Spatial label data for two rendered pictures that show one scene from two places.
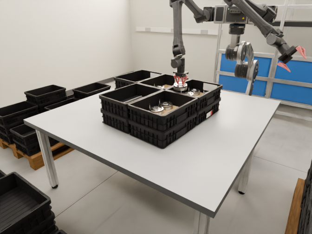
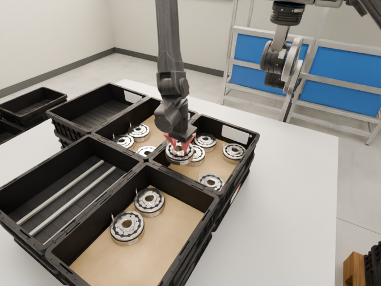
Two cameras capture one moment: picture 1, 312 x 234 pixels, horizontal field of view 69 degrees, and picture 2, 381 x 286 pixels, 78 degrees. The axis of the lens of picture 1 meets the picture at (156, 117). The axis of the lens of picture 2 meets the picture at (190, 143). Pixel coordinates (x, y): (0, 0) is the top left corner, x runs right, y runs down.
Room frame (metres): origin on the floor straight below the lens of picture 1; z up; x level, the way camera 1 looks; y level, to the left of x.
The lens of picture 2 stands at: (1.03, -0.11, 1.52)
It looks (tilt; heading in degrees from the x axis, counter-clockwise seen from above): 38 degrees down; 350
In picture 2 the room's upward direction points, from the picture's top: 3 degrees clockwise
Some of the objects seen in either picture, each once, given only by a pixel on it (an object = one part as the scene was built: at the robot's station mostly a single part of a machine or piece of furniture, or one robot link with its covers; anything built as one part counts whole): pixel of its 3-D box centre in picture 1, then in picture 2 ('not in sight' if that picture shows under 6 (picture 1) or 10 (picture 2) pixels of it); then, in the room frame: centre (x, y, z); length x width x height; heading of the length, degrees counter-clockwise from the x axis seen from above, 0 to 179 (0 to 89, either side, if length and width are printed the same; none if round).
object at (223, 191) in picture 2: (194, 88); (208, 148); (1.73, -0.31, 0.92); 0.40 x 0.30 x 0.02; 140
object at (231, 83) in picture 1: (242, 74); (265, 66); (3.41, -1.32, 0.60); 0.72 x 0.03 x 0.56; 54
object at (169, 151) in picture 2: (180, 85); (180, 149); (1.68, -0.19, 0.96); 0.10 x 0.10 x 0.01
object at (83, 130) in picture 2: (139, 76); (101, 105); (2.11, 0.15, 0.92); 0.40 x 0.30 x 0.02; 140
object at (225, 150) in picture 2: not in sight; (234, 151); (1.77, -0.44, 0.86); 0.10 x 0.10 x 0.01
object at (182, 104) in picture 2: (180, 61); (178, 108); (1.66, -0.18, 1.15); 0.07 x 0.06 x 0.07; 146
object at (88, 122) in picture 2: (139, 81); (103, 114); (2.11, 0.15, 0.87); 0.40 x 0.30 x 0.11; 140
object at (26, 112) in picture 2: (94, 103); (43, 124); (2.82, 0.82, 0.37); 0.40 x 0.30 x 0.45; 144
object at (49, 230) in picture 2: (132, 100); (76, 190); (1.61, 0.18, 0.87); 0.40 x 0.30 x 0.11; 140
